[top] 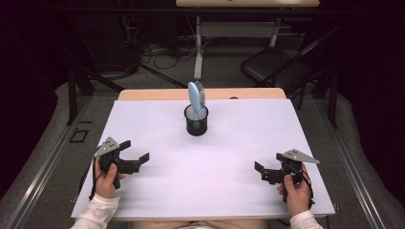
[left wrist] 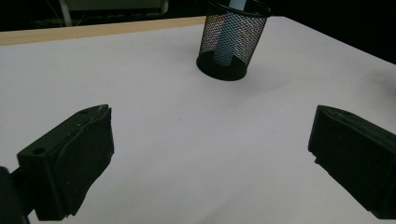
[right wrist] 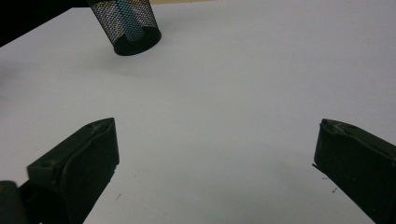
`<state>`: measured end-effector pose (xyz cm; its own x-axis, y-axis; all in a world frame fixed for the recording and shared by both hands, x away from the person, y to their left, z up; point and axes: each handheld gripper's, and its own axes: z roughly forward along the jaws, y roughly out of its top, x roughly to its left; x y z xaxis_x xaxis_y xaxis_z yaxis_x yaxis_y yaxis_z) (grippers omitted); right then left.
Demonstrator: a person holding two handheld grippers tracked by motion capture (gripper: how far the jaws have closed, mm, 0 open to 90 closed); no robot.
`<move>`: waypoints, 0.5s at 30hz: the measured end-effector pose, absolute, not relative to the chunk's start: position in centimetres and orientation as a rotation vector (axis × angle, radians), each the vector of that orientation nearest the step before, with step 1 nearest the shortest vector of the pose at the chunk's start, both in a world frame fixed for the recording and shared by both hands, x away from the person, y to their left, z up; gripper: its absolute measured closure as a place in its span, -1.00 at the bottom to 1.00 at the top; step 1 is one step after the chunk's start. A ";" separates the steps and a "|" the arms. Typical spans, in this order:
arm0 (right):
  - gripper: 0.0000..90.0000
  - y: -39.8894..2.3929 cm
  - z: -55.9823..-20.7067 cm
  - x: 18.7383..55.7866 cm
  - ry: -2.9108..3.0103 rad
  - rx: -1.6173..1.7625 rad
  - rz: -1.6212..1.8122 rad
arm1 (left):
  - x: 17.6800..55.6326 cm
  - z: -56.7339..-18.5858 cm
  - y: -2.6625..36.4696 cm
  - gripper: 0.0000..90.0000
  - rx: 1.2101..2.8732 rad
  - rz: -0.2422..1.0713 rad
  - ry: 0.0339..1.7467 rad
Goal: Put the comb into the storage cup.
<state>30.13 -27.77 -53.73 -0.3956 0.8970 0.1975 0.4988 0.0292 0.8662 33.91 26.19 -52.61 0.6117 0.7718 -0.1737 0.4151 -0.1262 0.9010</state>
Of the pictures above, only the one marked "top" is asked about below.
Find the black metal crossbar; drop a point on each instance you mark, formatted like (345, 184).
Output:
(127, 10)

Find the black folding chair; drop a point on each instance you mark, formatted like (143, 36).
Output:
(270, 62)

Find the person's right hand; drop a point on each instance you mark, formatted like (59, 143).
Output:
(297, 197)

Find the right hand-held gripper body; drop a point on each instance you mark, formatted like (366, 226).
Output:
(294, 157)

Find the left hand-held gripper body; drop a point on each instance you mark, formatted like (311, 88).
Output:
(127, 167)

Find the white table mat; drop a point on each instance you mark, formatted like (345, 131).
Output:
(207, 178)

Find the black mesh pen holder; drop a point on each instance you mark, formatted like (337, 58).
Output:
(197, 129)

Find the light blue hairbrush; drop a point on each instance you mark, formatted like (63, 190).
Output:
(194, 95)

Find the desk with white metal legs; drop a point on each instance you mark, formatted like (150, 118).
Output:
(198, 47)

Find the black metal stand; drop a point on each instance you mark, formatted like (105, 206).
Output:
(72, 95)

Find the grey metal floor rail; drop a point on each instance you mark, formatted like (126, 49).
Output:
(350, 171)
(41, 171)

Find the person's left hand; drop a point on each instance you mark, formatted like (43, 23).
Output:
(105, 186)

